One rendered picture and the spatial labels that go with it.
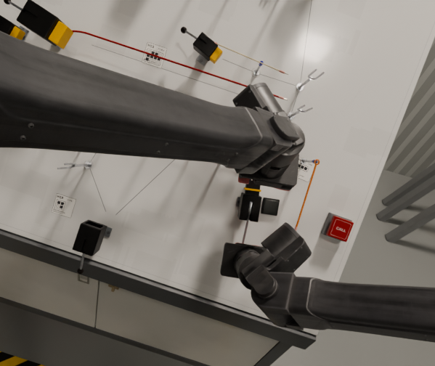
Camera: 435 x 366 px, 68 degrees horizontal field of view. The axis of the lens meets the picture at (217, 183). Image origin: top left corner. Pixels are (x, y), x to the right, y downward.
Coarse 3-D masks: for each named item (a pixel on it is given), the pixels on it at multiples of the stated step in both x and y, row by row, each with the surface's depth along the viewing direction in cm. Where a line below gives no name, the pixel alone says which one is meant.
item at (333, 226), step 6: (336, 216) 76; (330, 222) 77; (336, 222) 76; (342, 222) 76; (348, 222) 76; (330, 228) 77; (336, 228) 77; (342, 228) 77; (348, 228) 77; (330, 234) 77; (336, 234) 77; (342, 234) 77; (348, 234) 77; (342, 240) 77
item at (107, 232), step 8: (80, 224) 69; (88, 224) 69; (96, 224) 72; (80, 232) 69; (88, 232) 69; (96, 232) 69; (104, 232) 72; (80, 240) 69; (88, 240) 69; (96, 240) 69; (80, 248) 69; (88, 248) 69; (96, 248) 70; (80, 272) 72
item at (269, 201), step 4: (264, 200) 78; (268, 200) 78; (272, 200) 78; (276, 200) 78; (264, 204) 78; (268, 204) 78; (272, 204) 78; (276, 204) 78; (264, 208) 78; (268, 208) 78; (272, 208) 78; (276, 208) 78; (264, 212) 78; (268, 212) 78; (272, 212) 78; (276, 212) 78
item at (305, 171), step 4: (300, 160) 79; (300, 164) 79; (304, 164) 79; (308, 164) 79; (312, 164) 79; (300, 168) 79; (304, 168) 79; (308, 168) 79; (312, 168) 79; (300, 172) 79; (304, 172) 79; (308, 172) 79; (300, 176) 79; (304, 176) 79; (308, 176) 79; (304, 180) 79; (308, 180) 79
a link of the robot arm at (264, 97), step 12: (264, 84) 50; (240, 96) 49; (252, 96) 47; (264, 96) 49; (252, 108) 47; (264, 108) 46; (276, 108) 48; (276, 120) 41; (288, 120) 45; (288, 132) 42
